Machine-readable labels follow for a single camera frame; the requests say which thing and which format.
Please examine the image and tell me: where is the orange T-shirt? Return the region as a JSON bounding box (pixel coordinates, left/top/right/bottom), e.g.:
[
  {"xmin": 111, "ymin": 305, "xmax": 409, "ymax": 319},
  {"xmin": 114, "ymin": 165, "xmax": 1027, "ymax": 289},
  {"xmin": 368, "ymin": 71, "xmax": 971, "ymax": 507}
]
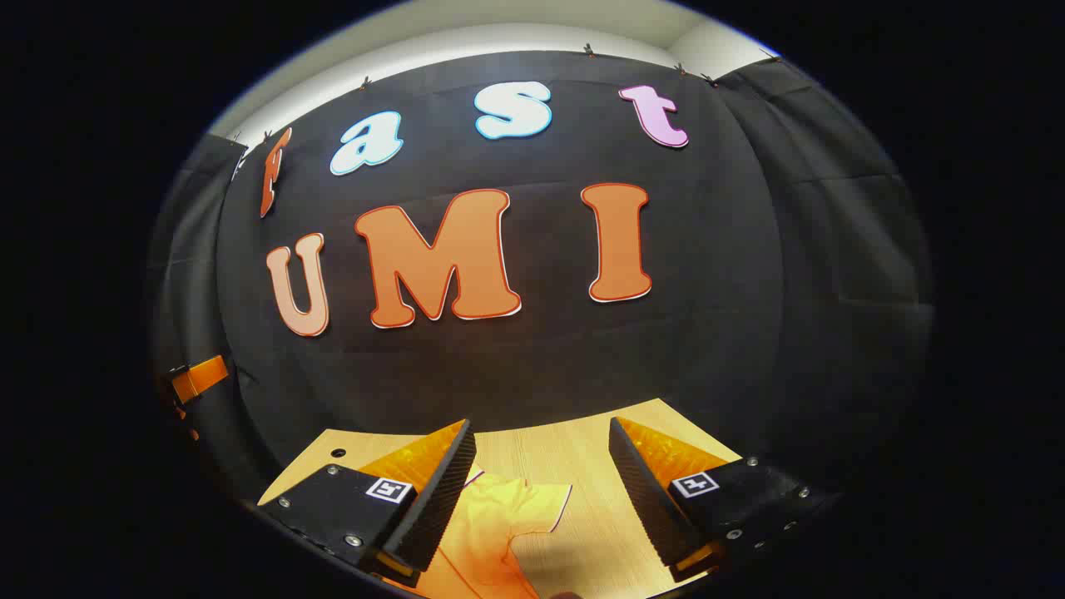
[{"xmin": 399, "ymin": 470, "xmax": 573, "ymax": 599}]

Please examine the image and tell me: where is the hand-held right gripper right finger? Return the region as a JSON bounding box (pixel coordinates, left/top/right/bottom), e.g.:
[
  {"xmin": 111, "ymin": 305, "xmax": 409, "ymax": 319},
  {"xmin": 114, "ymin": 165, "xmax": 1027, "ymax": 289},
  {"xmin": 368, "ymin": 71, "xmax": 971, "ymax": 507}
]
[{"xmin": 608, "ymin": 417, "xmax": 841, "ymax": 583}]

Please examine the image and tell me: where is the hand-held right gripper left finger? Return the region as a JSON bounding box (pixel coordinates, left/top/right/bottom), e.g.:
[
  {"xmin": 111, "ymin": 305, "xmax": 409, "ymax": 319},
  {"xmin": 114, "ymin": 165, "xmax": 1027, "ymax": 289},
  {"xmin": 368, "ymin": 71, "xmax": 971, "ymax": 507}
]
[{"xmin": 258, "ymin": 418, "xmax": 478, "ymax": 587}]

